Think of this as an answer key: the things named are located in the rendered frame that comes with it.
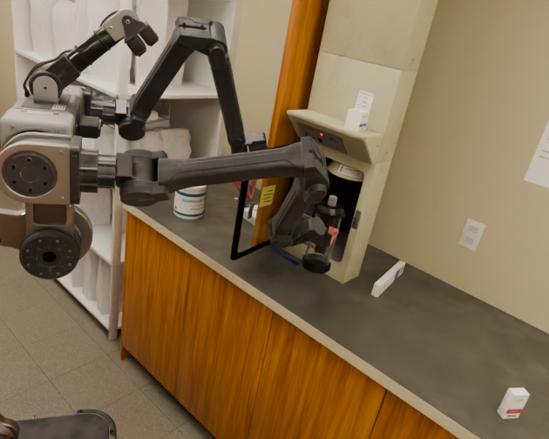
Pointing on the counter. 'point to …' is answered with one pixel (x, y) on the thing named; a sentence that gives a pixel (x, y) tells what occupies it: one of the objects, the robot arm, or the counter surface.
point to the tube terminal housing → (395, 82)
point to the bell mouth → (345, 172)
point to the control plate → (322, 137)
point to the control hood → (360, 141)
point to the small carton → (356, 119)
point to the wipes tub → (190, 202)
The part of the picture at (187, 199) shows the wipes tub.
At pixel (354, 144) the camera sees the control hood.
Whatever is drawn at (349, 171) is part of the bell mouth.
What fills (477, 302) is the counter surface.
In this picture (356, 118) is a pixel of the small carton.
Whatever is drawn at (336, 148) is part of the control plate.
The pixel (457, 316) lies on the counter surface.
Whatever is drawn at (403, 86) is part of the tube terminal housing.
